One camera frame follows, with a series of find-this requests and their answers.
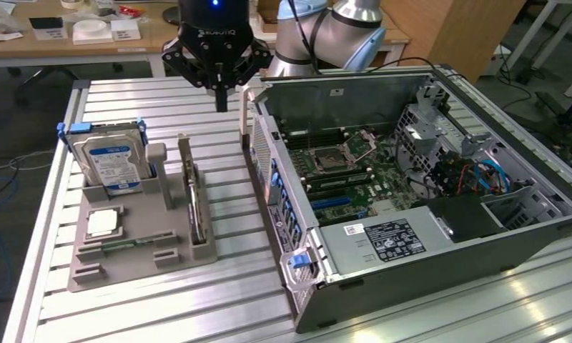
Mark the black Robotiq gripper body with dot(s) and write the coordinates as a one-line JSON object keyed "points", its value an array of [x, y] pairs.
{"points": [[216, 39]]}

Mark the graphics card with fan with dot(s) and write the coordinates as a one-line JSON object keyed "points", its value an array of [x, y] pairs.
{"points": [[190, 186]]}

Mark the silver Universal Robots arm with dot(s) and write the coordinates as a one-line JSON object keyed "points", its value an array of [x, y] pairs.
{"points": [[294, 43]]}

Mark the white paper stack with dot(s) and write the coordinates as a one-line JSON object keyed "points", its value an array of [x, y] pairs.
{"points": [[265, 35]]}

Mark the wooden desk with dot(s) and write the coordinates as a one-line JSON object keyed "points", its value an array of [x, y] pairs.
{"points": [[161, 39]]}

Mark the brown cardboard box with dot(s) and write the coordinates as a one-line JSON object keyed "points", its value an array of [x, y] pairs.
{"points": [[266, 10]]}

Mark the small white box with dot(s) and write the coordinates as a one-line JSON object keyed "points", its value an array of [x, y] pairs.
{"points": [[124, 30]]}

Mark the red packet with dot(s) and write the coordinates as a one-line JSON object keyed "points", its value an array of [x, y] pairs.
{"points": [[129, 10]]}

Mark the white round dish on base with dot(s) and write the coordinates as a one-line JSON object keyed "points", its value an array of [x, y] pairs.
{"points": [[92, 32]]}

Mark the white tape roll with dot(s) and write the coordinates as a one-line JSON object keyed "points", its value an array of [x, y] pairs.
{"points": [[70, 3]]}

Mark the black box with white label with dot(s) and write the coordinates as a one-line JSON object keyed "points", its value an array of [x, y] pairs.
{"points": [[46, 26]]}

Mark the CPU socket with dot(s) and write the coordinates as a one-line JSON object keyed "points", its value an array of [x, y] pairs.
{"points": [[329, 158]]}

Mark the metal socket cover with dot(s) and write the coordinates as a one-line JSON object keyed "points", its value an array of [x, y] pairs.
{"points": [[360, 143]]}

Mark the white paper slip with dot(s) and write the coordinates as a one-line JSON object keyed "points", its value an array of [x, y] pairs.
{"points": [[3, 36]]}

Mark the installed dark RAM stick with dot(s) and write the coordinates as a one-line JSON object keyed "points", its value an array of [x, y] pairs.
{"points": [[338, 179]]}

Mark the clear plastic bag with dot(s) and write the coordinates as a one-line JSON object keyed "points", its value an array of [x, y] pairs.
{"points": [[0, 18]]}

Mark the metal disk bay cage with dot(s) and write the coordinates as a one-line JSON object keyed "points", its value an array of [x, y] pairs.
{"points": [[424, 135]]}

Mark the wooden cabinet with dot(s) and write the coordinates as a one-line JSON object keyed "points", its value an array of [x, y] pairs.
{"points": [[457, 35]]}

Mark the green motherboard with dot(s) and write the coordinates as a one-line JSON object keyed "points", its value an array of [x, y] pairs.
{"points": [[385, 178]]}

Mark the blue long expansion slot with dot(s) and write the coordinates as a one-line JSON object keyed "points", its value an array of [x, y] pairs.
{"points": [[330, 203]]}

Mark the silver CPU chip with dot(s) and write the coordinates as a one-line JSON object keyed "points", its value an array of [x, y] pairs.
{"points": [[102, 222]]}

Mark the green RAM stick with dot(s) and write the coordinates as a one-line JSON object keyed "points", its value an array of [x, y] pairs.
{"points": [[124, 244]]}

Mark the grey plastic parts rack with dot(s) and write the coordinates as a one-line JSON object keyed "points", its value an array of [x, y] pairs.
{"points": [[142, 257]]}

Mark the silver power supply with label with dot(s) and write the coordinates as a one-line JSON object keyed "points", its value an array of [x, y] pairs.
{"points": [[342, 250]]}

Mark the blue case latch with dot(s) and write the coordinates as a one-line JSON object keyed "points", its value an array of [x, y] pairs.
{"points": [[298, 261]]}

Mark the dark grey PC case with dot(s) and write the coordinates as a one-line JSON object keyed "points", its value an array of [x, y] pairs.
{"points": [[457, 271]]}

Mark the hard disk with blue bracket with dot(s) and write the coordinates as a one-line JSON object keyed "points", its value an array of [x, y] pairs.
{"points": [[109, 160]]}

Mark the white table frame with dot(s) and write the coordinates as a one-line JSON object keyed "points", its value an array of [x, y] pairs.
{"points": [[543, 32]]}

